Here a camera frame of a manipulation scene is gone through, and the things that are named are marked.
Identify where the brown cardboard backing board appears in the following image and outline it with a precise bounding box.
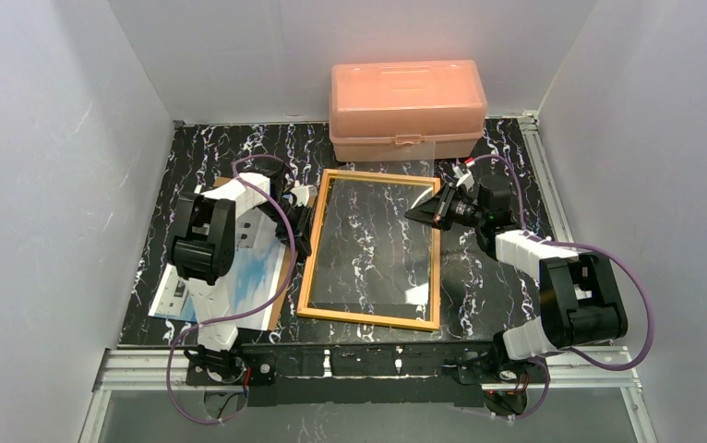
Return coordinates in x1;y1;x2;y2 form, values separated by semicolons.
213;177;306;332

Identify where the yellow wooden picture frame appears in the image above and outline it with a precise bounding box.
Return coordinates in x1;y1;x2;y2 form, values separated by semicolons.
297;169;441;331

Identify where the building photo print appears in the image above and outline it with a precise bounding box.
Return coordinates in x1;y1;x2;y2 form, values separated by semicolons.
149;210;290;322

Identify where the clear acrylic sheet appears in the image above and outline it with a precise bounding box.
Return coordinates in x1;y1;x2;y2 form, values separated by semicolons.
309;142;436;317

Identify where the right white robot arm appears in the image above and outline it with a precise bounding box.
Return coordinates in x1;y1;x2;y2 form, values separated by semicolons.
405;185;628;374

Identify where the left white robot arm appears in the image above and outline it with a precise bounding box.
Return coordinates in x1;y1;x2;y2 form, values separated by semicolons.
167;173;318;356

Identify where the orange plastic storage box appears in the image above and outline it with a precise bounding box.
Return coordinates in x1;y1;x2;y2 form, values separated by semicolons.
329;60;488;162

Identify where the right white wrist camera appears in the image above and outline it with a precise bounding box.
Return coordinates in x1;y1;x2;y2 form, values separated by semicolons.
452;159;475;191

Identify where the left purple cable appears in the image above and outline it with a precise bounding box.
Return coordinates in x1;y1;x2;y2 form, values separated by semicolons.
165;154;300;427

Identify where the purple cable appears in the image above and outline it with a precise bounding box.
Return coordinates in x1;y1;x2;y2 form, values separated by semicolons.
466;153;657;423
165;154;300;427

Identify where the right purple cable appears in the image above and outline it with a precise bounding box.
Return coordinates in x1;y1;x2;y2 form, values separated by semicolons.
466;153;657;423

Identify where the aluminium side rail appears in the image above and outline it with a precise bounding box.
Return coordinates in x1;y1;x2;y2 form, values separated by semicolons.
517;111;573;242

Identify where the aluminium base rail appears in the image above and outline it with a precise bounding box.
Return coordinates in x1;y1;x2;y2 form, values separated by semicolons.
93;345;642;390

